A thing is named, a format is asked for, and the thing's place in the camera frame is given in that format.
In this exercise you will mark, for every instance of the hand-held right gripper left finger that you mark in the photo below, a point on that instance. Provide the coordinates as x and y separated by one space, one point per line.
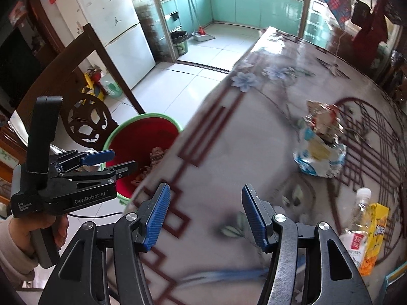
157 219

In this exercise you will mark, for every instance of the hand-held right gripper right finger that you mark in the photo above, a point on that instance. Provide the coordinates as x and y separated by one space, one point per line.
254 216

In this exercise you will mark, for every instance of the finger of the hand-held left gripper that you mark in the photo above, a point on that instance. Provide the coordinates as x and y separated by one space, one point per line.
98 156
127 167

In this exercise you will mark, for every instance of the red bucket with green rim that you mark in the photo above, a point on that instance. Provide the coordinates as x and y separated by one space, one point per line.
140 133

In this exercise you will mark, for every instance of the blue white packet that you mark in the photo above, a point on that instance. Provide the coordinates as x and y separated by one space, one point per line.
318 162

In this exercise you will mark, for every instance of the clear bottle with red label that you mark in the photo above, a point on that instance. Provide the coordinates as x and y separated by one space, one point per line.
357 216

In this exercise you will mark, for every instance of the colourful wrapper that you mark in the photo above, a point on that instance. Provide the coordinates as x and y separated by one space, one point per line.
324 122

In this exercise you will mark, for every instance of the yellow drink carton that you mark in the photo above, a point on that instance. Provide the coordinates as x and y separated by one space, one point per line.
375 238

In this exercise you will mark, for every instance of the black shoulder bag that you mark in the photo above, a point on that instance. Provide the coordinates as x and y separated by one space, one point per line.
361 12

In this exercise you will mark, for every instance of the person's left forearm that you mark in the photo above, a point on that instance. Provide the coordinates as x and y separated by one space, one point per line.
12 268

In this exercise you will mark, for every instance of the person's left hand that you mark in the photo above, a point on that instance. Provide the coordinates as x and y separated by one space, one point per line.
19 235

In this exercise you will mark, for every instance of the carved wooden chair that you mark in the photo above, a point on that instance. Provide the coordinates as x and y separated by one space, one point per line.
86 124

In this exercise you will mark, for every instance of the yellow toy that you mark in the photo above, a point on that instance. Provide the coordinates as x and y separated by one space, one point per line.
90 84

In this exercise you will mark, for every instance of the white refrigerator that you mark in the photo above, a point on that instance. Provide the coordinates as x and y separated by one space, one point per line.
124 47

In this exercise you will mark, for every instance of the dark wooden cabinet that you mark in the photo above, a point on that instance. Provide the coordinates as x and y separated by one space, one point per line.
22 54

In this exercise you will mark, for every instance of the black green waste bin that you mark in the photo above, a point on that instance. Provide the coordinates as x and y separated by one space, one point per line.
179 43

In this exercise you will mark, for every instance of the glass sliding door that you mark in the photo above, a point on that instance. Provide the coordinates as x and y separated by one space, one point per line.
149 16

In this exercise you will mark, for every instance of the grey dustpan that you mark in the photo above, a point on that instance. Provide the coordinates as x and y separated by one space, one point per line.
203 37

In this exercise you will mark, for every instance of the blue desk organizer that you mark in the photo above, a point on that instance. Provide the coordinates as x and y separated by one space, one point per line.
396 287

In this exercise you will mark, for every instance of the broom with red head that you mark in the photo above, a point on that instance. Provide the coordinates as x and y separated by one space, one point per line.
192 6

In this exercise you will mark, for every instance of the teal base cabinets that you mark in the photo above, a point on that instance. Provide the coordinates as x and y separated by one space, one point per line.
254 6

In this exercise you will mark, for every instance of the red garment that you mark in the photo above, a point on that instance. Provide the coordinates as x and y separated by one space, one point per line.
372 35

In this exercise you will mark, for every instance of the blue red hanging cloth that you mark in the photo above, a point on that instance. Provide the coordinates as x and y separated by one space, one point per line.
335 0

